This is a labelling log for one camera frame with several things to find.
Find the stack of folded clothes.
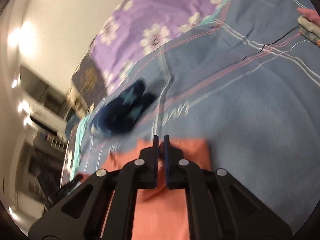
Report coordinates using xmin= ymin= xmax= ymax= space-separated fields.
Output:
xmin=297 ymin=8 xmax=320 ymax=47

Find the blue plaid bed sheet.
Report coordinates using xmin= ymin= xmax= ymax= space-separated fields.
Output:
xmin=71 ymin=0 xmax=319 ymax=238

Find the salmon pink knit garment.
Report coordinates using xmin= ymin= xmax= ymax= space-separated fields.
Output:
xmin=77 ymin=138 xmax=213 ymax=240

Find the navy star fleece blanket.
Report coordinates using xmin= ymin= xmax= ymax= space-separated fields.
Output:
xmin=91 ymin=80 xmax=156 ymax=138

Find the dark gold-tree pillow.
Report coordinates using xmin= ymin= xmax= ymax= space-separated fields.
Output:
xmin=72 ymin=53 xmax=107 ymax=107

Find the purple floral pillow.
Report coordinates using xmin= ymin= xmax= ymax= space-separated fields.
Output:
xmin=90 ymin=0 xmax=226 ymax=94

